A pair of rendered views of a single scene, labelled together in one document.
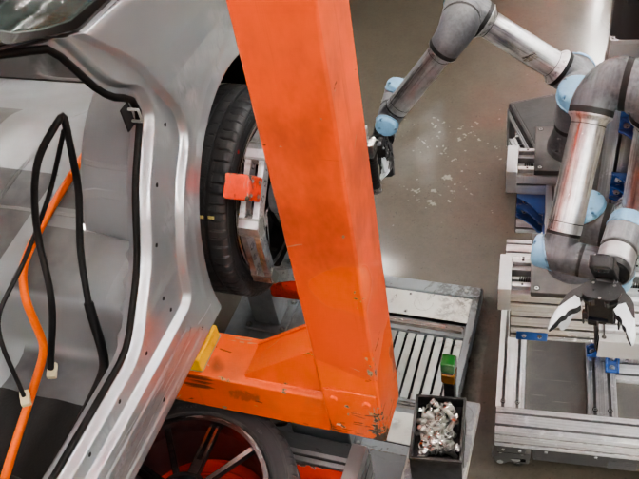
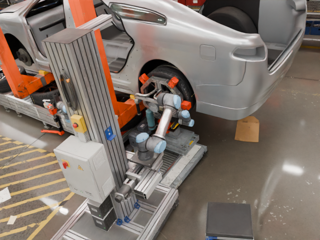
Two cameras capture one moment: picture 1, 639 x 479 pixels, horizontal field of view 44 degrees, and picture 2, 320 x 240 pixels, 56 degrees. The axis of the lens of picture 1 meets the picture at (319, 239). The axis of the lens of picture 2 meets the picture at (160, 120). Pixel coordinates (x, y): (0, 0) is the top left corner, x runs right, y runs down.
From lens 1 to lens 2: 3.81 m
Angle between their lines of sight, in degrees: 75
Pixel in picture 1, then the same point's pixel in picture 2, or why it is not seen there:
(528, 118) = (235, 206)
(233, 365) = (128, 102)
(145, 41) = (133, 31)
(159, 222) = (129, 63)
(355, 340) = not seen: hidden behind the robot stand
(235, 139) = (153, 72)
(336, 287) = not seen: hidden behind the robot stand
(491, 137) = (270, 225)
